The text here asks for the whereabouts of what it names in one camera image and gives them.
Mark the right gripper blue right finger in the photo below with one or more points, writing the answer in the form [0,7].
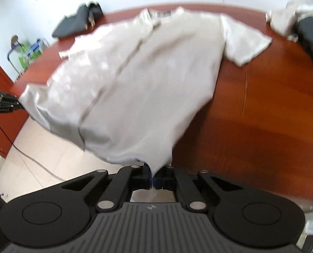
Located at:
[181,184]

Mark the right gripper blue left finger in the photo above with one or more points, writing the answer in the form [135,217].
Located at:
[118,188]

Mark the white satin t-shirt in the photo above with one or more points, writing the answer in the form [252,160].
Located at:
[128,91]

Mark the red wooden cabinet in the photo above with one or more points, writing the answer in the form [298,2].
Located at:
[12,115]

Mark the dark grey folded garment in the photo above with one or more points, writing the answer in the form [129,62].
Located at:
[83,20]

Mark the beige crumpled garment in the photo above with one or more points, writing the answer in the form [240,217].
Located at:
[282,21]

